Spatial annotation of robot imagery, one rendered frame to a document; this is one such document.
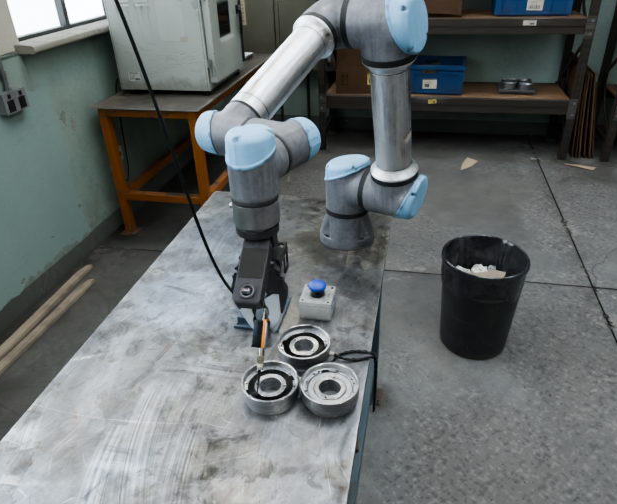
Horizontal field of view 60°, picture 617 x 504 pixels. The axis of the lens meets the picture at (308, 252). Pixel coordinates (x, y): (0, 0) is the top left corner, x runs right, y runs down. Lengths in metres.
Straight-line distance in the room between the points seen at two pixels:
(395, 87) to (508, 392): 1.41
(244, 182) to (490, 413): 1.56
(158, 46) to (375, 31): 2.16
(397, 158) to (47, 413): 0.89
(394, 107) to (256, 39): 3.62
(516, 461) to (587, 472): 0.22
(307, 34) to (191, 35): 1.99
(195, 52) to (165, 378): 2.25
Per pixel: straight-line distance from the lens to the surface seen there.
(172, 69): 3.16
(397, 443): 2.00
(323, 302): 1.16
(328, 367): 1.02
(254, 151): 0.78
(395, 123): 1.22
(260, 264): 0.84
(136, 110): 3.06
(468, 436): 2.06
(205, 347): 1.15
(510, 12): 4.31
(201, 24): 3.05
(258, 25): 4.74
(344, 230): 1.42
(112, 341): 1.22
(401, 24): 1.11
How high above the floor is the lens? 1.53
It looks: 31 degrees down
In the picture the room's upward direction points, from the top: 2 degrees counter-clockwise
